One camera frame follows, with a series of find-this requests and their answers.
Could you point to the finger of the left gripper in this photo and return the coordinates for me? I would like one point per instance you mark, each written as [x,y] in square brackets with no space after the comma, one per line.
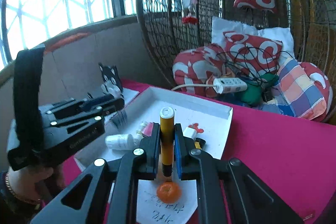
[107,103]
[65,107]

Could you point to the white pill bottle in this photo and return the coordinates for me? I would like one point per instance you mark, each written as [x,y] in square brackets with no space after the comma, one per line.
[120,142]

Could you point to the white power strip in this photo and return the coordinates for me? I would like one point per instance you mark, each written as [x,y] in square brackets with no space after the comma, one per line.
[220,85]

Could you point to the yellow lighter black top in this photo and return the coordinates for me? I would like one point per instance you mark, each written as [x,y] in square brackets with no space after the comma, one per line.
[199,143]

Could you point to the green cloth bundle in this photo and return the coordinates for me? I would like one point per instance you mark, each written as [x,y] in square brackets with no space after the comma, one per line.
[252,96]

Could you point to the pink white small box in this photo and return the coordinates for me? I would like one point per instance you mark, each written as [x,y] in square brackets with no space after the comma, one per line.
[146,129]

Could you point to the white label dropper bottle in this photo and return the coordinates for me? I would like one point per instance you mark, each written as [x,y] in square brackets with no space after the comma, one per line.
[140,133]

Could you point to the orange tangerine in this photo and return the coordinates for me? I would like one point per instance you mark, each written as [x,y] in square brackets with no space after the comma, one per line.
[169,192]

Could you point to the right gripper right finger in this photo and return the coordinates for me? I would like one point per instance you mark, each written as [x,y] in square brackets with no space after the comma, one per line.
[227,190]

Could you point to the white cardboard tray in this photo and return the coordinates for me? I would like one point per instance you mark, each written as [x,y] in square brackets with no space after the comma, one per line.
[214,121]

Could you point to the white charger plug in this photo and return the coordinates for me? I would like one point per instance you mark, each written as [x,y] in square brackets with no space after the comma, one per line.
[190,133]

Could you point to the red white square cushion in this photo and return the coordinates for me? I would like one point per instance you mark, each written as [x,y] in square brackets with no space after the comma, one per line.
[253,55]

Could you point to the red white seat cushion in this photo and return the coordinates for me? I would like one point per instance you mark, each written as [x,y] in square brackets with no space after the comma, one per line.
[195,70]

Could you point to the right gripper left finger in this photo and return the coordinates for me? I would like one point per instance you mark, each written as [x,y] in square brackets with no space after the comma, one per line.
[106,192]

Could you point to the black cat phone stand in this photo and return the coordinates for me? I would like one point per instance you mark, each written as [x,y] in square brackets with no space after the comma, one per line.
[111,81]

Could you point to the plaid checkered cushion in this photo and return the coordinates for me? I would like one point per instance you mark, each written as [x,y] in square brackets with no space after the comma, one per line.
[302,91]

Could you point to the left hand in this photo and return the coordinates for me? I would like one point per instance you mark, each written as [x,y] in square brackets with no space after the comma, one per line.
[23,183]

